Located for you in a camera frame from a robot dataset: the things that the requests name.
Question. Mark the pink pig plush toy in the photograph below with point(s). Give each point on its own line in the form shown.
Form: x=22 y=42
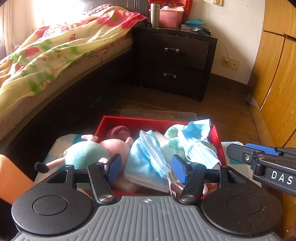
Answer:
x=85 y=155

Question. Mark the wooden wardrobe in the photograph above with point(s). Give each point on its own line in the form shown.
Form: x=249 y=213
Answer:
x=272 y=69

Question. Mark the orange ribbed bottle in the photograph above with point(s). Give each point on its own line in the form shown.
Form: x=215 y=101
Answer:
x=13 y=176

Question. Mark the pink plastic basket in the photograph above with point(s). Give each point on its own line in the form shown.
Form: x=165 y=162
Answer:
x=171 y=19

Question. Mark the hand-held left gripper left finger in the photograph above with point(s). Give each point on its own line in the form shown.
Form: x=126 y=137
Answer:
x=114 y=168

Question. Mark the wall switch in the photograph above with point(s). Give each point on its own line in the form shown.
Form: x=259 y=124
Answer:
x=217 y=2

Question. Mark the bed with floral blanket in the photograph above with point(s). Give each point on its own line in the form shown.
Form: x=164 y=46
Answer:
x=57 y=53

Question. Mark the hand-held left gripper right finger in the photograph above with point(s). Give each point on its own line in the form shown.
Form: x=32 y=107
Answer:
x=179 y=169

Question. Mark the wall socket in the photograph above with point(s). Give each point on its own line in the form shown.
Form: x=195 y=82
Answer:
x=231 y=63

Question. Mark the red plastic bag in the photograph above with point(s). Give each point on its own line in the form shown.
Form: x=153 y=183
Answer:
x=187 y=9

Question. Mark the maroon knit hat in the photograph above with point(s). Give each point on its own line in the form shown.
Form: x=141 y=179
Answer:
x=119 y=132

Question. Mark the dark wooden nightstand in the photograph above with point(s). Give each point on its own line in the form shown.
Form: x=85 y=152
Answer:
x=138 y=69

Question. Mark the blue checkered tablecloth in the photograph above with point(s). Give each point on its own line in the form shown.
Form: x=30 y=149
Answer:
x=75 y=138

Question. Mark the dark nightstand drawer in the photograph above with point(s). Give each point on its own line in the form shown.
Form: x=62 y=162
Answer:
x=185 y=51
x=185 y=81

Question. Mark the red cardboard box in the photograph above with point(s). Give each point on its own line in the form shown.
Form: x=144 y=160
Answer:
x=216 y=136

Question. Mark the stack of blue masks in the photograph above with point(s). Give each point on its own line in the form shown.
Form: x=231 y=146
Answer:
x=194 y=23

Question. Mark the steel thermos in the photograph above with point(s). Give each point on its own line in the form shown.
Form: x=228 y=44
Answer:
x=155 y=15

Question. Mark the green and white towel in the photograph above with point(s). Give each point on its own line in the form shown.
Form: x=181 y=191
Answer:
x=172 y=133

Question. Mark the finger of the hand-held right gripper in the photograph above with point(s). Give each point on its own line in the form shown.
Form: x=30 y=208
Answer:
x=263 y=148
x=238 y=151

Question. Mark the clear plastic bag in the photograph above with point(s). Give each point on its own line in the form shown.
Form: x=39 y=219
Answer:
x=251 y=99

